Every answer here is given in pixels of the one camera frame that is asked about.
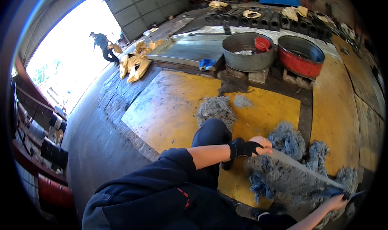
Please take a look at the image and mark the person's body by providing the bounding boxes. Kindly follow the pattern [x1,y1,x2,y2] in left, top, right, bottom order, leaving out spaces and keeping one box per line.
[82,148,258,230]

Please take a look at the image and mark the person's right hand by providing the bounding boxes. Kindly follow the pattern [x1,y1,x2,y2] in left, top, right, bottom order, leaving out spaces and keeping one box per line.
[325,195,349,211]

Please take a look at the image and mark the row of black cylinders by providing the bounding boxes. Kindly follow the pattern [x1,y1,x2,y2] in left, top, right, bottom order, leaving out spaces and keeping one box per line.
[205,7,332,41]

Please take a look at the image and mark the red metal tub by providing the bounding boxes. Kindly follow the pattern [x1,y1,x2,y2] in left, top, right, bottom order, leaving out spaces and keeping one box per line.
[277,35,325,78]

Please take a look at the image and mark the person's legs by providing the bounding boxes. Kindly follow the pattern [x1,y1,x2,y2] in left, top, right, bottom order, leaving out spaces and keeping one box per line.
[190,118,297,230]

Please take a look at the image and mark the concrete block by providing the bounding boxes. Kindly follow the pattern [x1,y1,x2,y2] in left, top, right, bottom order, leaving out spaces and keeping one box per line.
[283,69,316,90]
[225,65,270,84]

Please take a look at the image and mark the heap of yellow paper bags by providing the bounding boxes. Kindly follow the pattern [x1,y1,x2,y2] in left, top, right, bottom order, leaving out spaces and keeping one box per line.
[119,39,164,83]

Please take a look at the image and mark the small grey cotton tuft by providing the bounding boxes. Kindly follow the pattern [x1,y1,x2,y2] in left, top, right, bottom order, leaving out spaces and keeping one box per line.
[233,94,253,108]

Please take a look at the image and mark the dark blue scissors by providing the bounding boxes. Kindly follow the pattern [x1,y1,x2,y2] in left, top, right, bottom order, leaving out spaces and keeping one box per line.
[314,188,367,201]

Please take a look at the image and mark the grey sectional door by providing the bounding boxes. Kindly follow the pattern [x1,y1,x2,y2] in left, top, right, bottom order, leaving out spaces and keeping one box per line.
[100,0,191,42]

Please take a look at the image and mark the blue-grey cotton waste pile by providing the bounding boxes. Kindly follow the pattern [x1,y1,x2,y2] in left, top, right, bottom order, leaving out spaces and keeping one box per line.
[244,121,360,230]

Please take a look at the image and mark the grey cotton waste pile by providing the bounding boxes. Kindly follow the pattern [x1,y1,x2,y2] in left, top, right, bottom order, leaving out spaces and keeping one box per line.
[196,96,237,130]

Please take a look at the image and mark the grey metal tub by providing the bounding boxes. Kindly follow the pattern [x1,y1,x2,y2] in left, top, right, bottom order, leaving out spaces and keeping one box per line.
[222,32,276,72]

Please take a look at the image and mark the person's left hand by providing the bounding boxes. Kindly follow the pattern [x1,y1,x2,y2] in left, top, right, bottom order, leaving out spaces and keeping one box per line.
[249,135,273,156]

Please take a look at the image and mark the red plastic cup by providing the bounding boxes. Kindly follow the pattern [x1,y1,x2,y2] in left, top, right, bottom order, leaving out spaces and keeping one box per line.
[254,36,271,52]

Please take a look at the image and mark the grey fabric strip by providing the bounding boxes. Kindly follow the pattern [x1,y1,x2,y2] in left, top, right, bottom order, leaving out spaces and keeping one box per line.
[271,149,348,191]

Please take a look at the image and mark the long metal tray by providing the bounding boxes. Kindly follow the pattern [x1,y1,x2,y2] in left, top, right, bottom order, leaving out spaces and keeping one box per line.
[146,34,229,71]

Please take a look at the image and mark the rack with black rolls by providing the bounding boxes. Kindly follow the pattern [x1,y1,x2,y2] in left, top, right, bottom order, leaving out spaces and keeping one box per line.
[12,59,70,176]

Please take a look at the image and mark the red barrel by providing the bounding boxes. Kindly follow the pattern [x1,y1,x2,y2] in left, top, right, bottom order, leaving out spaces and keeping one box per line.
[38,174,74,209]

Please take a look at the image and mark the black wrist band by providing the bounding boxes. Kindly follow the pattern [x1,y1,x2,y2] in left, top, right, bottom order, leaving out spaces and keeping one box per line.
[229,137,264,159]

